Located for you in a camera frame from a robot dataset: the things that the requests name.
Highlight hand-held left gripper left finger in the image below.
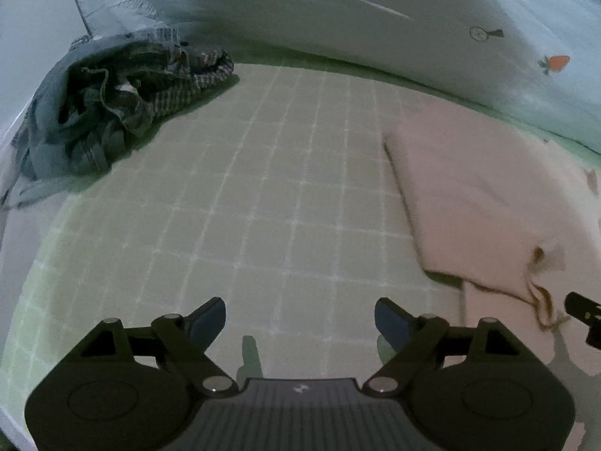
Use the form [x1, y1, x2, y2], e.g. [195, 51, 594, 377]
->
[81, 296, 238, 394]

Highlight beige garment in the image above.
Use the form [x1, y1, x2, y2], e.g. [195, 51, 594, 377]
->
[382, 102, 601, 335]

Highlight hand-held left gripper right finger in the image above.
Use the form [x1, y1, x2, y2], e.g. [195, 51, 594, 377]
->
[362, 296, 529, 394]

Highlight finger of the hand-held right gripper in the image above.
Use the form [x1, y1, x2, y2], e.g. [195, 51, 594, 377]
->
[565, 291, 601, 345]

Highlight green grid bed sheet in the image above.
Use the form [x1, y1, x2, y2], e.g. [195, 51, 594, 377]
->
[0, 60, 601, 451]

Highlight blue denim jeans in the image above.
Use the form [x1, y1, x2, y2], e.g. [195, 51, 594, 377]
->
[2, 33, 191, 208]

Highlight plaid shirt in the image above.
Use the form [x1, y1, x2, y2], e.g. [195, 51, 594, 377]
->
[134, 44, 236, 129]

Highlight carrot printed pale quilt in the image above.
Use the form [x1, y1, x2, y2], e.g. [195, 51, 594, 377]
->
[61, 0, 601, 157]

